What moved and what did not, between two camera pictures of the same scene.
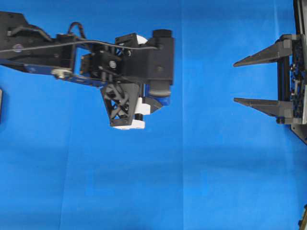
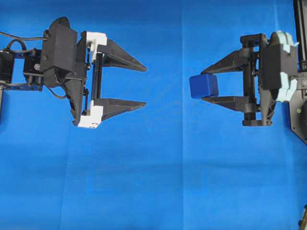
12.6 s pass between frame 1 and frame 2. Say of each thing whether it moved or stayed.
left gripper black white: moved
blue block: moved
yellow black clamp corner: stayed
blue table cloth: stayed
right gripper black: moved
